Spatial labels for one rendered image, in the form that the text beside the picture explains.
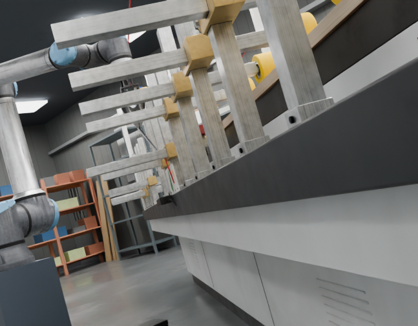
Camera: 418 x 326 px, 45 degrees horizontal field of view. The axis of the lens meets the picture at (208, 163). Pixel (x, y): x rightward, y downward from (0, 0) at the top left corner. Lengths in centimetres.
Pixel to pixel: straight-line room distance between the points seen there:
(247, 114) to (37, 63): 133
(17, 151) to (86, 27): 159
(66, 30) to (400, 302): 73
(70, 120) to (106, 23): 1060
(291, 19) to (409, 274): 30
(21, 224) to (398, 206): 187
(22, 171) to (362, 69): 173
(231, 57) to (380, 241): 43
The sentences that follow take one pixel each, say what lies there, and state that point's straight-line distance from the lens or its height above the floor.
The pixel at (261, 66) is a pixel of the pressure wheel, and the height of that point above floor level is 94.
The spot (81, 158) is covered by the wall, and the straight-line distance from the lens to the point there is 1121.
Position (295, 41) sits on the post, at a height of 79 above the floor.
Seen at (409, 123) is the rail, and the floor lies 66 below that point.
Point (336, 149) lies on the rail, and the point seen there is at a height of 66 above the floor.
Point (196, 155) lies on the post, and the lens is 130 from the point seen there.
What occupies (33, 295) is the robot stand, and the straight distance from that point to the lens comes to 214.
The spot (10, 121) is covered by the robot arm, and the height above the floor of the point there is 121.
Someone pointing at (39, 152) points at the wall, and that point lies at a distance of 1210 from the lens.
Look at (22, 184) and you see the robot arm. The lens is 232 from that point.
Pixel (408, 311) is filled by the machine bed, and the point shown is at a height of 36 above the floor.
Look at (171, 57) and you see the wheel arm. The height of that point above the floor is 95.
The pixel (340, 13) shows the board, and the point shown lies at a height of 88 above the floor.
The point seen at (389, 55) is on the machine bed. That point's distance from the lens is 81.
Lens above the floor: 65
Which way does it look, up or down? 4 degrees up
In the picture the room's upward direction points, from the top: 16 degrees counter-clockwise
